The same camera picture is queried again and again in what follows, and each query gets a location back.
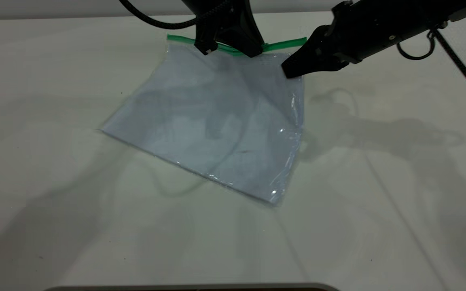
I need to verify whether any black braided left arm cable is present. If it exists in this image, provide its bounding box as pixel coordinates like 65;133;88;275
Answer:
119;0;198;30

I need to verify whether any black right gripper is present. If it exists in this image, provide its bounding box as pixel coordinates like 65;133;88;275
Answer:
281;0;462;79

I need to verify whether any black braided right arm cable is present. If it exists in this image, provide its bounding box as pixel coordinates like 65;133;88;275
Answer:
432;27;466;110

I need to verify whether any clear zip bag green zipper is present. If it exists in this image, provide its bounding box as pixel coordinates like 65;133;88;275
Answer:
102;34;309;207

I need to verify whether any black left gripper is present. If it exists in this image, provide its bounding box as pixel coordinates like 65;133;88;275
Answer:
182;0;266;58

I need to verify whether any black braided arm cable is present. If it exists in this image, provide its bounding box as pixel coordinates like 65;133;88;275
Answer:
432;27;466;110
119;0;198;30

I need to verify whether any thin black wire loop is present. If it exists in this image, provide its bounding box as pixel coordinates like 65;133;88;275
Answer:
396;30;436;61

